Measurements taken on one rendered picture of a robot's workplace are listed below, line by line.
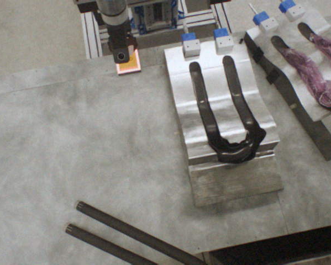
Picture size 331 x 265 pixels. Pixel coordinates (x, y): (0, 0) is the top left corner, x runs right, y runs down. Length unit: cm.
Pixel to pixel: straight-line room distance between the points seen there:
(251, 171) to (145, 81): 46
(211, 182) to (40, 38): 167
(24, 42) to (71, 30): 32
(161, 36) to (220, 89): 94
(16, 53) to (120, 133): 139
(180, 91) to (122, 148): 26
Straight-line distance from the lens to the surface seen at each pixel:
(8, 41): 237
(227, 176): 95
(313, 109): 106
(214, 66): 102
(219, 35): 106
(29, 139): 112
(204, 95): 99
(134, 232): 91
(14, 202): 110
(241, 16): 226
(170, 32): 189
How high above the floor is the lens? 178
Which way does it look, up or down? 74 degrees down
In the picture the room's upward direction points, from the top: 4 degrees counter-clockwise
